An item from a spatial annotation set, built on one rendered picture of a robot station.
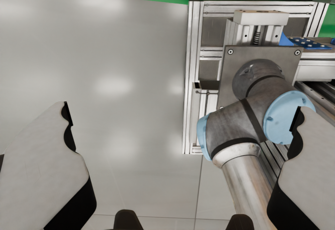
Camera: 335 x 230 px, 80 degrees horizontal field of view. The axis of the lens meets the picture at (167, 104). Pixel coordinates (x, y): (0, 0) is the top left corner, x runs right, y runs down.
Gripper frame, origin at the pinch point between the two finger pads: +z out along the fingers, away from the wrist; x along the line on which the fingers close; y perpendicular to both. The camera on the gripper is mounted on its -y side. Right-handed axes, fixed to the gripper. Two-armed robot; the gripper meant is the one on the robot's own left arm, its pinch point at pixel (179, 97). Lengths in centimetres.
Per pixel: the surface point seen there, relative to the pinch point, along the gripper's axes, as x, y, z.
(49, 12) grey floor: -96, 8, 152
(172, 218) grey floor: 0, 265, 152
